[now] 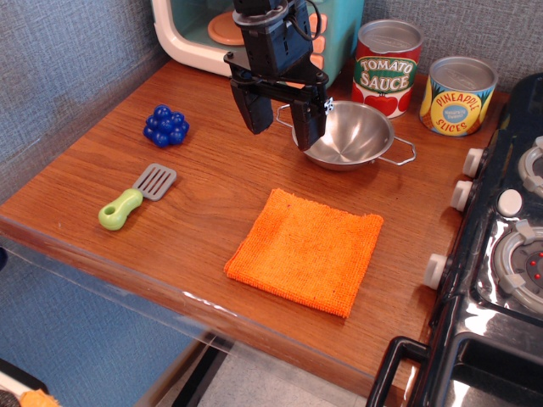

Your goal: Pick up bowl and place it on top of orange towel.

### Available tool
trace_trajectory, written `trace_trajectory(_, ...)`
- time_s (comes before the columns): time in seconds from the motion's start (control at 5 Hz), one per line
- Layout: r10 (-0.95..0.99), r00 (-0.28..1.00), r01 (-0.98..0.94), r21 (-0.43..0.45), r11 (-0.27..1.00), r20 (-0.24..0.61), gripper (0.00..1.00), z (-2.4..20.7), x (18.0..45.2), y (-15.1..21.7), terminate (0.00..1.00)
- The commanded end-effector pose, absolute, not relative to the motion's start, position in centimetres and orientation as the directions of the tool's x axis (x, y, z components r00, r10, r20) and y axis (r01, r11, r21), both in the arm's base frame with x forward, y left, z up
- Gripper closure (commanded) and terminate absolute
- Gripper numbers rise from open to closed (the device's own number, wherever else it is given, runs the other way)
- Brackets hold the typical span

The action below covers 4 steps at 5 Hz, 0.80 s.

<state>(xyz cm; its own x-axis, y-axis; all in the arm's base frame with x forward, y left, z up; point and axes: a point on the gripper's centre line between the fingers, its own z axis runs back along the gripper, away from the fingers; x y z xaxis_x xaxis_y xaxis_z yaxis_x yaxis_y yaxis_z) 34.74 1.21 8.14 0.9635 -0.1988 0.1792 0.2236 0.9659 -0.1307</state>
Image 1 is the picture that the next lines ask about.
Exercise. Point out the orange plate in microwave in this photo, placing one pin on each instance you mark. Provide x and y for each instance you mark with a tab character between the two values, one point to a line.
222	29

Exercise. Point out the pineapple slices can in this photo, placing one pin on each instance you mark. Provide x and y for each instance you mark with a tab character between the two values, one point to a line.
457	95

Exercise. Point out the toy microwave teal and white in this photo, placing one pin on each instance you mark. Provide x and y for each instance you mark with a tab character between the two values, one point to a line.
181	27

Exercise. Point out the blue toy grape cluster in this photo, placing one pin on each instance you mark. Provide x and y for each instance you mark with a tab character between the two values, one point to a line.
165	127

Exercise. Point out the orange rag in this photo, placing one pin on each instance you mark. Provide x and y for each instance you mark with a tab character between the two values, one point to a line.
307	252

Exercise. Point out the silver metal bowl with handles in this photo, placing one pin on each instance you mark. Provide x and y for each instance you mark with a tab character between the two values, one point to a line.
355	134

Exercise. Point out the black toy stove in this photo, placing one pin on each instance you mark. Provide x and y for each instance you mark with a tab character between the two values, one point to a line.
485	344

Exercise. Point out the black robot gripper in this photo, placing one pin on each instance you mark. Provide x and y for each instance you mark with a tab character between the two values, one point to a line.
275	64

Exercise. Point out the tomato sauce can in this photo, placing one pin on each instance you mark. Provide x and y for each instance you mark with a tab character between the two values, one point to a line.
386	61

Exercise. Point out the grey spatula with green handle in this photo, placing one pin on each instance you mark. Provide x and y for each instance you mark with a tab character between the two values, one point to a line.
152	184

